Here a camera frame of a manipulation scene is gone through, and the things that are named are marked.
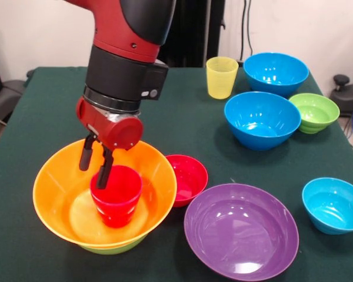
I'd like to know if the red cup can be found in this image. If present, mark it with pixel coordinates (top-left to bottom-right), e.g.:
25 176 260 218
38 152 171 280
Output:
89 164 144 229

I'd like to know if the large orange bowl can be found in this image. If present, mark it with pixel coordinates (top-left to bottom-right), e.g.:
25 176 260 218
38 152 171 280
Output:
32 137 178 248

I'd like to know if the small red bowl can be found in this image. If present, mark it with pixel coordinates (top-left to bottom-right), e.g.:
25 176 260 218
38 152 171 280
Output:
165 154 209 208

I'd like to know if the large green bowl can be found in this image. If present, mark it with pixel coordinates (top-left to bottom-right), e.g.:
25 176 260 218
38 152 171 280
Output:
79 234 149 255

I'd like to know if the large purple bowl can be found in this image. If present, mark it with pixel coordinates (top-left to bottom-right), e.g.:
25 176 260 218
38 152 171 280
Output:
184 183 300 282

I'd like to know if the black wall cable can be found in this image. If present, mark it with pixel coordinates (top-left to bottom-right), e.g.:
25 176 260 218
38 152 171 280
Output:
239 0 254 62

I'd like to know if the small light blue bowl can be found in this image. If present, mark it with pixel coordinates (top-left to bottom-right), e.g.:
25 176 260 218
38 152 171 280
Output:
301 177 353 236

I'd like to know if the black stand base with knob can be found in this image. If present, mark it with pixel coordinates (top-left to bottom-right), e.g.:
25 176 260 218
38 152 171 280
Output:
328 74 353 118

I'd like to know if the small green bowl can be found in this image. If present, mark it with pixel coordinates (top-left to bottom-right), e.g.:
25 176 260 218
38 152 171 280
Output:
288 93 341 135

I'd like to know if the yellow cup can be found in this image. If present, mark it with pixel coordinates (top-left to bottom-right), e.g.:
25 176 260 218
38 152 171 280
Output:
206 56 240 100

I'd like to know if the dark green tablecloth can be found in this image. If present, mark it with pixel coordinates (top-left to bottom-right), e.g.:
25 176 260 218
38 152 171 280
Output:
0 66 353 282

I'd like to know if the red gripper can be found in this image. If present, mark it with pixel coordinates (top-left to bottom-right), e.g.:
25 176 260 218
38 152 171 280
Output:
75 96 144 190

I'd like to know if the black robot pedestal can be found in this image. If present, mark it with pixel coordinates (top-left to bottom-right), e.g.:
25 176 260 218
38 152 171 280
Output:
158 0 226 69

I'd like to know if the dark gray stand base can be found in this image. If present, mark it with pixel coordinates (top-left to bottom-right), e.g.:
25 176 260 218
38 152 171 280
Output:
0 79 27 123

